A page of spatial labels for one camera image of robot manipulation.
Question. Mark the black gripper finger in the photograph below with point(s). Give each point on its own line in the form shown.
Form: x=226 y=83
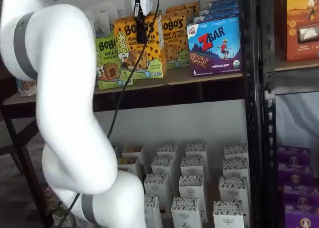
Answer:
x=142 y=31

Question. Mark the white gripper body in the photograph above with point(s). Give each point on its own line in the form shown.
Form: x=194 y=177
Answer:
x=145 y=1

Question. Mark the orange Bobo's peanut butter box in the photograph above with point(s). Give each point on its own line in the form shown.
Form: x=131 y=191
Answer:
x=174 y=43
x=179 y=12
x=185 y=5
x=152 y=56

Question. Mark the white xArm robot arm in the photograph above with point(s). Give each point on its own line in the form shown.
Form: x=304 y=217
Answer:
x=62 y=88

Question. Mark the green Bobo's apple pie box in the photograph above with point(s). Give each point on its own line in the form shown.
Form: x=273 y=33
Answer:
x=107 y=70

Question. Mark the blue Zbar box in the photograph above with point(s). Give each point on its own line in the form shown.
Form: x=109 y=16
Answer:
x=219 y=10
x=214 y=51
x=221 y=3
x=219 y=16

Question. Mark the wooden shelf board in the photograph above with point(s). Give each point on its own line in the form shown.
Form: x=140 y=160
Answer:
x=199 y=78
x=294 y=66

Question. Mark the white yellow granola box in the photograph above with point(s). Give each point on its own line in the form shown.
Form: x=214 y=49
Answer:
x=132 y=150
x=128 y=164

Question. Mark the metal and wood shelf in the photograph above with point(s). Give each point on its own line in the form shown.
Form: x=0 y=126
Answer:
x=251 y=113

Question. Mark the large orange snack box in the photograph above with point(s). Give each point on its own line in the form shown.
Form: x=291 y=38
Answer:
x=299 y=13

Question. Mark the purple snack box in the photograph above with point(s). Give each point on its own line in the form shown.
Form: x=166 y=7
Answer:
x=301 y=218
x=301 y=195
x=295 y=174
x=294 y=155

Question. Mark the white granola bag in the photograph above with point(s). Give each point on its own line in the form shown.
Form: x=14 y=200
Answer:
x=99 y=26
x=117 y=9
x=27 y=87

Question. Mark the white patterned carton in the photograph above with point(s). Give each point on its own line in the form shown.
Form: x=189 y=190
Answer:
x=187 y=213
x=153 y=213
x=192 y=188
x=197 y=150
x=234 y=189
x=168 y=150
x=235 y=168
x=157 y=188
x=235 y=152
x=193 y=166
x=228 y=214
x=162 y=166

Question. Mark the white carton boxes group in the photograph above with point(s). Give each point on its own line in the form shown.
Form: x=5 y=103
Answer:
x=211 y=190

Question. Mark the black metal shelf frame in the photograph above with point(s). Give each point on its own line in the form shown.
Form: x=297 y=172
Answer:
x=269 y=51

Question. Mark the black stand frame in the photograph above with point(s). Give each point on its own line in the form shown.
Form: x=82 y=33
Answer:
x=26 y=164

